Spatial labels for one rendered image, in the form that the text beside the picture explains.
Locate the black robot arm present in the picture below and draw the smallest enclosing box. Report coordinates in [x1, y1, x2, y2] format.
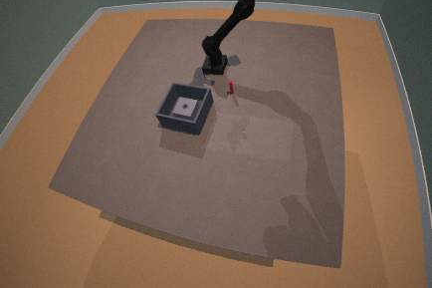
[201, 0, 255, 66]

